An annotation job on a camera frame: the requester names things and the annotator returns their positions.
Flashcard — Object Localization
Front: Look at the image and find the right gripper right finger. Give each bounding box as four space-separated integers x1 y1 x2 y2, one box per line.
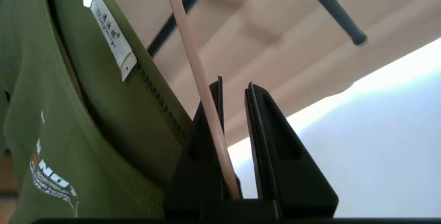
244 81 340 218

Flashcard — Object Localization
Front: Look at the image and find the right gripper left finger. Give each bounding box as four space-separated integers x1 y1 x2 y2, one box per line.
163 75 244 218

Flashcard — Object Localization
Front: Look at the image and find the green garment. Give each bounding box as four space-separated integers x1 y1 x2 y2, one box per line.
0 0 194 218

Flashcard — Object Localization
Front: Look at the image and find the pink clothes hanger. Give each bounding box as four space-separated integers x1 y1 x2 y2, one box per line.
161 0 241 201

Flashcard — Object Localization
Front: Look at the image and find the black clothes rack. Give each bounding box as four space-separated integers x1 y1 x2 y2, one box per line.
146 0 369 59

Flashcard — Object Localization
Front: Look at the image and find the beige curtain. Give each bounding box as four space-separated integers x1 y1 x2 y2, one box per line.
99 0 441 148

